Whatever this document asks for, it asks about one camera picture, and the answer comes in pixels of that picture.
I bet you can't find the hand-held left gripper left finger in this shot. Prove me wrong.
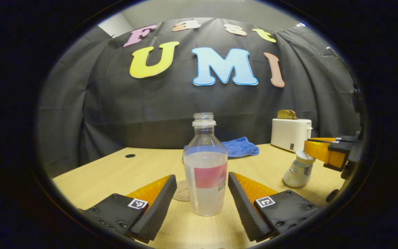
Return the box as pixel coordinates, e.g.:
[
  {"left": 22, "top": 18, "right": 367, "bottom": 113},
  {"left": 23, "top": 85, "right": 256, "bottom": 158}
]
[{"left": 77, "top": 174, "right": 178, "bottom": 243}]

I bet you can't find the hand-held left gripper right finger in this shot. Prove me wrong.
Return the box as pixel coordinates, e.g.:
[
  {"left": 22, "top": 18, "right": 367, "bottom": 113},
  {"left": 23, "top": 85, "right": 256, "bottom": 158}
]
[{"left": 227, "top": 171, "right": 321, "bottom": 243}]

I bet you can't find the white teacup lid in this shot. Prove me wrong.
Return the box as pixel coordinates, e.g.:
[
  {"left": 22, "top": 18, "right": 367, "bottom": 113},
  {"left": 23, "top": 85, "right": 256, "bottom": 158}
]
[{"left": 296, "top": 149, "right": 316, "bottom": 165}]

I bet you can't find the round beige coaster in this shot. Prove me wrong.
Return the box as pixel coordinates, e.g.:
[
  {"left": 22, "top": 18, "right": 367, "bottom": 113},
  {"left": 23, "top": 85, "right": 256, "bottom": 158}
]
[{"left": 172, "top": 180, "right": 191, "bottom": 202}]

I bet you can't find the white blue-flowered teacup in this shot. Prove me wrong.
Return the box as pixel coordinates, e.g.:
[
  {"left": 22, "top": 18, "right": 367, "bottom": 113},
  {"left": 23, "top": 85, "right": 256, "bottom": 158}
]
[{"left": 283, "top": 159, "right": 313, "bottom": 188}]

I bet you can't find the clear plastic water bottle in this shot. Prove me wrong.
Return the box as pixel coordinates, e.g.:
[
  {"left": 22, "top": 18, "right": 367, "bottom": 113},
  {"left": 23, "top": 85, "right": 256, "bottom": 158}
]
[{"left": 182, "top": 112, "right": 228, "bottom": 217}]

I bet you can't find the white toaster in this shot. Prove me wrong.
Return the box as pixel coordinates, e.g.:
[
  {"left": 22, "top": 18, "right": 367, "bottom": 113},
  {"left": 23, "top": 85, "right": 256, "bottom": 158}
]
[{"left": 271, "top": 118, "right": 313, "bottom": 153}]

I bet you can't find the blue folded towel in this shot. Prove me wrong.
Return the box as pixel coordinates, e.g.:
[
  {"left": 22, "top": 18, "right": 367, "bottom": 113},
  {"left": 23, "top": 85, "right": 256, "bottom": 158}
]
[{"left": 183, "top": 137, "right": 260, "bottom": 159}]

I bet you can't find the black backdrop cloth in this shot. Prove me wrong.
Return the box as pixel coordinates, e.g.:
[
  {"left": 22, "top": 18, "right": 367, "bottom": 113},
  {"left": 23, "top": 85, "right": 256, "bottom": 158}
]
[{"left": 37, "top": 17, "right": 362, "bottom": 170}]

